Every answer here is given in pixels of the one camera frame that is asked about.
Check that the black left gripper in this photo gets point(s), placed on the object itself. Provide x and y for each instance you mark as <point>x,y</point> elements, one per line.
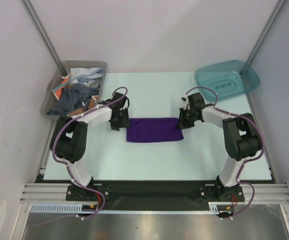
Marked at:
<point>124,123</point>

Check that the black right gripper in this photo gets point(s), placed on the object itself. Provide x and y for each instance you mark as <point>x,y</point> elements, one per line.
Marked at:
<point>182,120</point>

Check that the purple microfiber towel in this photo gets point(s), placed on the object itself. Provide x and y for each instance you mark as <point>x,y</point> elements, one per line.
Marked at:
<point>153,130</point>

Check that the dark blue-grey towel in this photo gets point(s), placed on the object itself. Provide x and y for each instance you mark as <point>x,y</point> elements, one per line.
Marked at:
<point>72,97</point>

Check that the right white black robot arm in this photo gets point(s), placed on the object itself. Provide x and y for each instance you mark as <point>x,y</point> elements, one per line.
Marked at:
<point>242,141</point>

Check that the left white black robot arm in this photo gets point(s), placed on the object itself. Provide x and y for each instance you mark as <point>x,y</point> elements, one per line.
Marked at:
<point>69,142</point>

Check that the light blue towel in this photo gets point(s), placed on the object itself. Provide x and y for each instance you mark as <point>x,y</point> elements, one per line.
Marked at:
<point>85,76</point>

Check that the teal transparent plastic tray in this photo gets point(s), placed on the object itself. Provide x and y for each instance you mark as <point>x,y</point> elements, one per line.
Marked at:
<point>226,80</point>

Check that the grey plastic bin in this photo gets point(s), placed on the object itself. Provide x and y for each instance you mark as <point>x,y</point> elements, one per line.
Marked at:
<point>50,101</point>

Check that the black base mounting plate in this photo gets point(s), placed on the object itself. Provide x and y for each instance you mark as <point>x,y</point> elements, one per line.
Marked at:
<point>201,190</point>

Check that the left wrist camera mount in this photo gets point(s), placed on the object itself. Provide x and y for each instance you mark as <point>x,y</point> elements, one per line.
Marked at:
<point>124,103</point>

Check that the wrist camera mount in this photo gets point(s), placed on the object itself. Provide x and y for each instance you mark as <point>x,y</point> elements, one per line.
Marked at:
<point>185,100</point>
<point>124,103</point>

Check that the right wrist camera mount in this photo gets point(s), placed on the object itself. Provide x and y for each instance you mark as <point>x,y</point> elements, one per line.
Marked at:
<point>185,100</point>

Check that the right aluminium corner post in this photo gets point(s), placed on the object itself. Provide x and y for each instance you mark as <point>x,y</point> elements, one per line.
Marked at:
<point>278,7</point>

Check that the aluminium corner post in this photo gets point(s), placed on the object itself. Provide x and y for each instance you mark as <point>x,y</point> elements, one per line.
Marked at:
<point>278,7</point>
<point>42,32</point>

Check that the left aluminium corner post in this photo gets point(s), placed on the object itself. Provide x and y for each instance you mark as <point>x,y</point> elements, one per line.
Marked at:
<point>42,32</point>

